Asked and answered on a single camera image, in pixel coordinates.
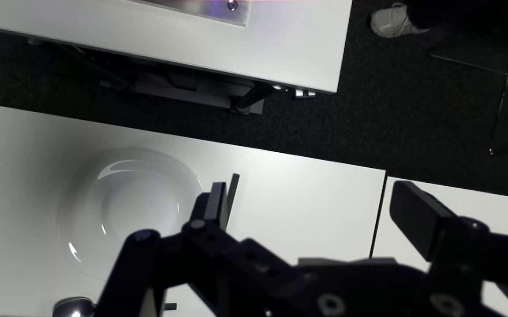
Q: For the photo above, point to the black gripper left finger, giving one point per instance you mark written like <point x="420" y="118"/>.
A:
<point x="211" y="210"/>

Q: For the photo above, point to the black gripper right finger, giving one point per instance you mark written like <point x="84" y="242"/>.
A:
<point x="423" y="220"/>

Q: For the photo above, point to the white shallow bowl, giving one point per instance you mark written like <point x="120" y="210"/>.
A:
<point x="116" y="192"/>

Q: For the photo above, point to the white shoe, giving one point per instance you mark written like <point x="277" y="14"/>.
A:
<point x="393" y="21"/>

